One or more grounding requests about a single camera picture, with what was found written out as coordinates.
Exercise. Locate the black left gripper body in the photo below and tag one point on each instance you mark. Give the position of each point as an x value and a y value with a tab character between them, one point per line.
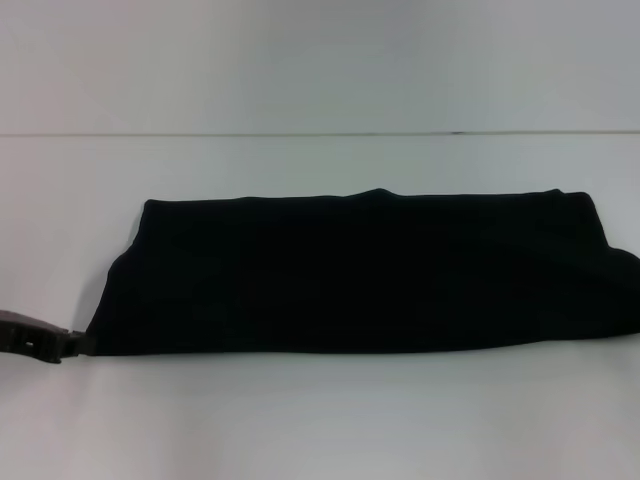
32	337

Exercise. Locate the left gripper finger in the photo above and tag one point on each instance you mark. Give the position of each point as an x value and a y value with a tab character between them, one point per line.
80	344

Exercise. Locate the black shirt with FREE print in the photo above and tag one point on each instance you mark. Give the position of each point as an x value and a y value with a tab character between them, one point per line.
350	275

